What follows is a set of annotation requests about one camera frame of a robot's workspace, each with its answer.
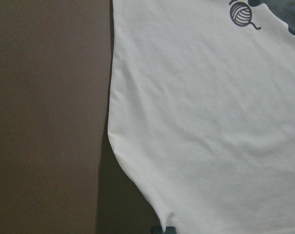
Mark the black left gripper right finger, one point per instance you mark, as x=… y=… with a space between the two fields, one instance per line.
x=171 y=230

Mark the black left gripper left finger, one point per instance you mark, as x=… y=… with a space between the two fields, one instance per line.
x=156 y=230

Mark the cream long-sleeve cat shirt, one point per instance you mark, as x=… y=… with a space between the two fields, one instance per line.
x=202 y=111

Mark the brown paper table cover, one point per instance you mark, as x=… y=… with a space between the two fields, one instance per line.
x=58 y=174

